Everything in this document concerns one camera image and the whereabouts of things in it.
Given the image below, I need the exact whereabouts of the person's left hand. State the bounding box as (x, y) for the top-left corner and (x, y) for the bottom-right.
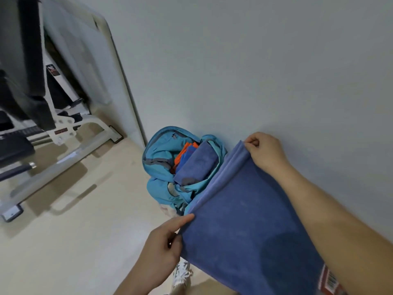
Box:
(128, 213), (196, 288)

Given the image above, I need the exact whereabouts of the person's right forearm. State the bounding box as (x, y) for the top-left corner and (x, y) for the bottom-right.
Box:
(272, 162), (393, 295)

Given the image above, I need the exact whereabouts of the orange t-shirt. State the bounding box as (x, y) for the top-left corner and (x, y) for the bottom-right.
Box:
(170, 141), (200, 175)

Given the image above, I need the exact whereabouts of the white leg machine frame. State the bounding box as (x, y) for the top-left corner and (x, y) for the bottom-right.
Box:
(0, 2), (124, 224)

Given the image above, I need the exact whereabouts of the white and black sneaker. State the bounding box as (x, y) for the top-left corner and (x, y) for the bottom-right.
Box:
(171, 260), (194, 295)

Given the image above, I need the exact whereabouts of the blue t-shirt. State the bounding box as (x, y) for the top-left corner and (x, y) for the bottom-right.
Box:
(176, 145), (199, 170)

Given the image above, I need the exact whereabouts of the stack of water bottle packs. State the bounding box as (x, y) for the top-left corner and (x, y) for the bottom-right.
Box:
(316, 264), (349, 295)

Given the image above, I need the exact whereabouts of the light blue backpack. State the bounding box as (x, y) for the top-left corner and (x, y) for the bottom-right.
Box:
(142, 125), (230, 216)

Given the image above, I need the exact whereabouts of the person's right hand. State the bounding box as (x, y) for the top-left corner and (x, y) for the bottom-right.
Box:
(244, 132), (293, 179)

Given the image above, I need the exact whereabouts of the black leg machine seat pad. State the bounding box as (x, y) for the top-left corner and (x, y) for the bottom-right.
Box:
(0, 112), (36, 168)

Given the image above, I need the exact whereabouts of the grey-blue towel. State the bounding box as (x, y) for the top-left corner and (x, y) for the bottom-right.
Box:
(178, 139), (326, 295)
(173, 140), (220, 187)

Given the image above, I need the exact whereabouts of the white panel leaning on wall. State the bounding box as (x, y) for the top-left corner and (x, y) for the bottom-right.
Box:
(40, 0), (147, 148)

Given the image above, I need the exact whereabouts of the black foam roller pad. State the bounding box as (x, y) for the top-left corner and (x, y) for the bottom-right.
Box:
(0, 162), (38, 182)

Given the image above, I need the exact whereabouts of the black leg machine back pad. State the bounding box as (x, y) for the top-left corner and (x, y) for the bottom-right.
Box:
(0, 0), (58, 132)

